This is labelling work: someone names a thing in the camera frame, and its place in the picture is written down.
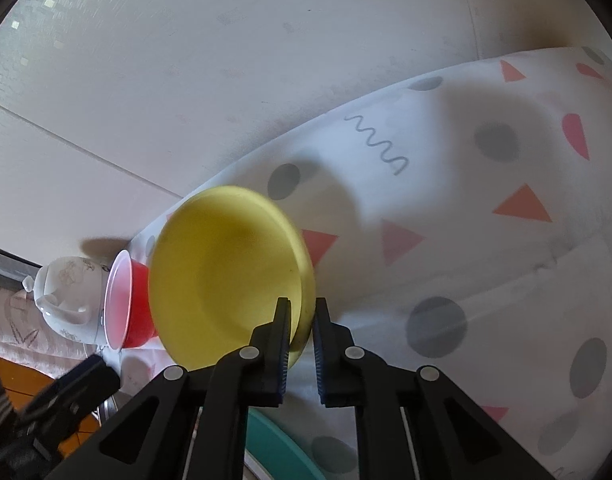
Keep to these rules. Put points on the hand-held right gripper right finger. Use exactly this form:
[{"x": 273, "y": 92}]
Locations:
[{"x": 322, "y": 360}]

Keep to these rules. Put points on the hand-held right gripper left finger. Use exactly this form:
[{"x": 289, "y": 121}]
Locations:
[{"x": 278, "y": 360}]

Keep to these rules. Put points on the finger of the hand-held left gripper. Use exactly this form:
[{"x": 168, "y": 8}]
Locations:
[{"x": 81, "y": 387}]

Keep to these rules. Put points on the teal plastic plate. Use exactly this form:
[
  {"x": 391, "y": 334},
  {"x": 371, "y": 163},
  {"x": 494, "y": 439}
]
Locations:
[{"x": 276, "y": 450}]

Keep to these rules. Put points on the red plastic bowl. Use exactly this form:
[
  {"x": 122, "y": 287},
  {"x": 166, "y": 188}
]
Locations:
[{"x": 136, "y": 310}]

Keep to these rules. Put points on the yellow plastic bowl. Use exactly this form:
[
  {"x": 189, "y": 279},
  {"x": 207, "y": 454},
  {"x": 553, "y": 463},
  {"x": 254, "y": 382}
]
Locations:
[{"x": 221, "y": 270}]

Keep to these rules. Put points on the white ceramic electric kettle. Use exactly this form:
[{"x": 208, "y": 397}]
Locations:
[{"x": 66, "y": 295}]

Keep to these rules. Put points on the patterned white tablecloth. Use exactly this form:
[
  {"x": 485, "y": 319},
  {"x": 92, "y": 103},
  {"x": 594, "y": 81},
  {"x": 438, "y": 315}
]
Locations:
[{"x": 461, "y": 220}]

